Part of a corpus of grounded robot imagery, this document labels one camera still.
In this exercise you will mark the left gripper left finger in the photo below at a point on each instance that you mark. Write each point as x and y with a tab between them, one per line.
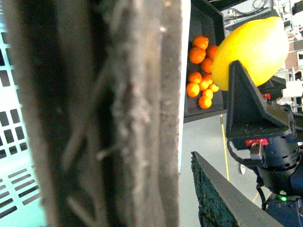
100	84

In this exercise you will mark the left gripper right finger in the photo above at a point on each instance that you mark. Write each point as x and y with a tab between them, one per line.
220	204

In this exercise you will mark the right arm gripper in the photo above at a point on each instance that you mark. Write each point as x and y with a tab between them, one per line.
259	137

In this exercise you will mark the yellow lemon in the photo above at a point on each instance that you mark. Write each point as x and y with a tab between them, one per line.
260	45

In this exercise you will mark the light blue plastic basket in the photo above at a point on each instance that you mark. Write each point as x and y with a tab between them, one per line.
20	194

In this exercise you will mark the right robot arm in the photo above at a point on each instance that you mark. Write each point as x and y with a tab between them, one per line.
287	210

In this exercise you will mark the pile of oranges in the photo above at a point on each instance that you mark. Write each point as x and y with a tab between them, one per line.
200	82

